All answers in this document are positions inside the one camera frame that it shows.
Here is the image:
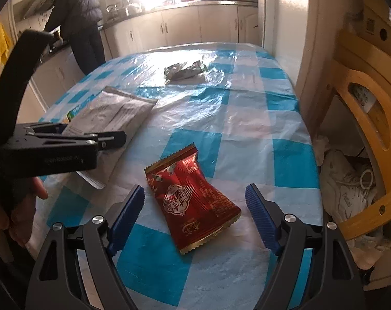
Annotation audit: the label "green snack wrapper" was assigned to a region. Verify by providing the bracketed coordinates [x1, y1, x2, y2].
[164, 60, 208, 83]

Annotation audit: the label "red snack packet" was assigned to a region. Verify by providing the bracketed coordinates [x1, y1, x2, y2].
[144, 143, 242, 255]

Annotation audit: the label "blue cartoon cow packet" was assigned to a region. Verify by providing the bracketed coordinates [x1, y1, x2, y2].
[66, 102, 90, 123]

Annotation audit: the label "cream kitchen cabinets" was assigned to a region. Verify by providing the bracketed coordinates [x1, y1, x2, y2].
[31, 1, 261, 109]

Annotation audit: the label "operator left hand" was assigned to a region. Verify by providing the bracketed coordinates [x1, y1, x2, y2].
[0, 177, 48, 247]

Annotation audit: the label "white cloth bag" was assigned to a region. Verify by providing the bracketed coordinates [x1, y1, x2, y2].
[313, 136, 377, 224]

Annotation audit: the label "yellow hanging cloth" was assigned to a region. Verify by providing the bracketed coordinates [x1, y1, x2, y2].
[0, 22, 13, 65]

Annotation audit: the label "person in dark jacket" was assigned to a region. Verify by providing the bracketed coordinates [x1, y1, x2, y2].
[44, 0, 106, 76]

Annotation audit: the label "blue checked tablecloth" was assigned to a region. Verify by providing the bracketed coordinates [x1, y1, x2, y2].
[27, 43, 322, 309]

